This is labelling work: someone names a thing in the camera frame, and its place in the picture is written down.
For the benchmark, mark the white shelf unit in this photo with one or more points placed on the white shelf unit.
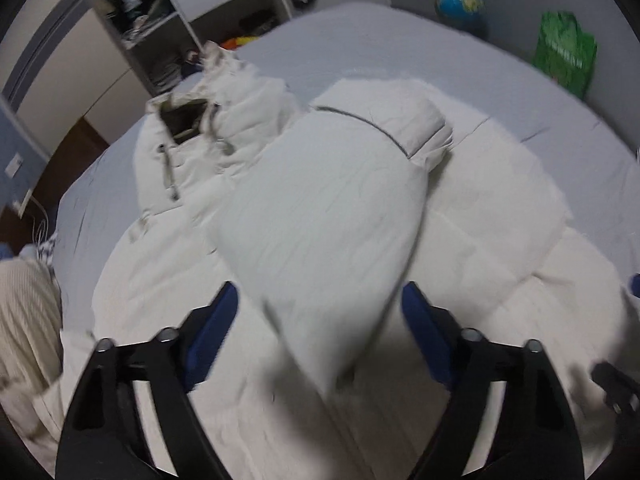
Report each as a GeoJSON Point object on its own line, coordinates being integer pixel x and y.
{"type": "Point", "coordinates": [180, 10]}

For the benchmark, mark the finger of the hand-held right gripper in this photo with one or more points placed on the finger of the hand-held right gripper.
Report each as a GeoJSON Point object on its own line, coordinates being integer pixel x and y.
{"type": "Point", "coordinates": [615, 385]}
{"type": "Point", "coordinates": [635, 282]}

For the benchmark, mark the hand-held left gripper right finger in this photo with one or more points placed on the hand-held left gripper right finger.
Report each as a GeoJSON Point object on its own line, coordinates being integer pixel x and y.
{"type": "Point", "coordinates": [425, 340]}

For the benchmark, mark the person's beige ribbed clothing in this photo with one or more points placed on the person's beige ribbed clothing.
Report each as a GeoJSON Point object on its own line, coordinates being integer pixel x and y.
{"type": "Point", "coordinates": [25, 325]}

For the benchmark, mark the bed with grey-blue sheet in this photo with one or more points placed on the bed with grey-blue sheet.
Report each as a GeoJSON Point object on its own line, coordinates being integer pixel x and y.
{"type": "Point", "coordinates": [375, 45]}

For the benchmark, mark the white wall socket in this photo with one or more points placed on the white wall socket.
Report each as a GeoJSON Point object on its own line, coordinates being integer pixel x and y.
{"type": "Point", "coordinates": [12, 165]}

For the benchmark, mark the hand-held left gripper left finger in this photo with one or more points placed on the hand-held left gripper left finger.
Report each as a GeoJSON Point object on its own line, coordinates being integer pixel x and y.
{"type": "Point", "coordinates": [215, 330]}

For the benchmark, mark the white puffer jacket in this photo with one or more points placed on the white puffer jacket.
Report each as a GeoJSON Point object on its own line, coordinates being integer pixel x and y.
{"type": "Point", "coordinates": [325, 200]}

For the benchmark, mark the green shopping bag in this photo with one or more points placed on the green shopping bag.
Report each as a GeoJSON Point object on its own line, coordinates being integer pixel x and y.
{"type": "Point", "coordinates": [565, 55]}

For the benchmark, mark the stack of folded clothes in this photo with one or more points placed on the stack of folded clothes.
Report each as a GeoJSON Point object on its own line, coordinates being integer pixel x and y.
{"type": "Point", "coordinates": [167, 72]}

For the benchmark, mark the blue globe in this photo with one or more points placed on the blue globe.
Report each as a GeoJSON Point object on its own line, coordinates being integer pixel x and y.
{"type": "Point", "coordinates": [457, 5]}

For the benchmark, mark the beige wardrobe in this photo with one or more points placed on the beige wardrobe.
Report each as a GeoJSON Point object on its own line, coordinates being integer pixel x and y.
{"type": "Point", "coordinates": [65, 60]}

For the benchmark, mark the orange and yellow toy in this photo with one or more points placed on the orange and yellow toy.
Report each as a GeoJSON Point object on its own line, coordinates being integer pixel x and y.
{"type": "Point", "coordinates": [240, 41]}

